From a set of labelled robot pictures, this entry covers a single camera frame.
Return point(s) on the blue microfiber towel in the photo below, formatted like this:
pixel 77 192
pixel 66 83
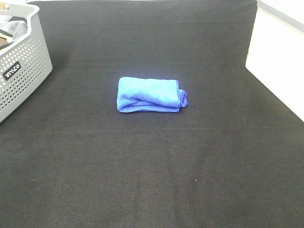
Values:
pixel 150 95

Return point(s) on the black tablecloth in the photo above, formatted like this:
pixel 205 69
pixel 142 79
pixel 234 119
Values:
pixel 232 158

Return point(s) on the white plastic storage box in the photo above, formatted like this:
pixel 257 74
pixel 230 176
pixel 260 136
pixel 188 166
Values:
pixel 276 51

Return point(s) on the grey perforated plastic basket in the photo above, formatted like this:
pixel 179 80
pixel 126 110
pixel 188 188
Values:
pixel 25 63

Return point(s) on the grey towel in basket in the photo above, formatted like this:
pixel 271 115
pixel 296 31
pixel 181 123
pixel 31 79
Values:
pixel 13 30

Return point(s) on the brown and yellow cloths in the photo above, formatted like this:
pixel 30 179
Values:
pixel 5 39

